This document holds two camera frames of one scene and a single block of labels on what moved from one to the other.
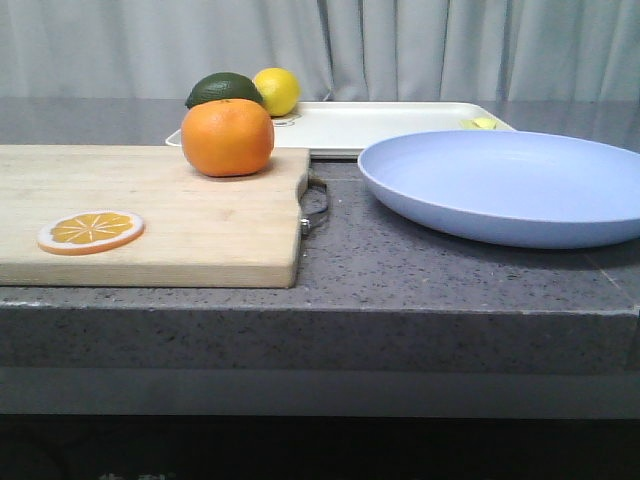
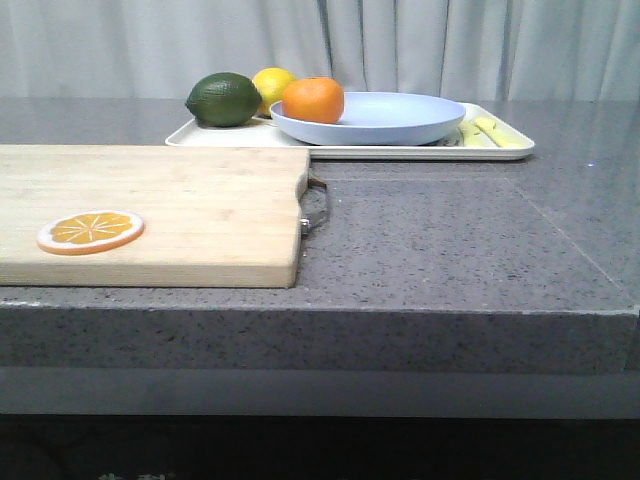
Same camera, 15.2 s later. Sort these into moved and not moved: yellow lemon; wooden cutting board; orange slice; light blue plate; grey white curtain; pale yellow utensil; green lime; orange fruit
Moved: orange fruit; pale yellow utensil; light blue plate
Not moved: grey white curtain; orange slice; yellow lemon; green lime; wooden cutting board
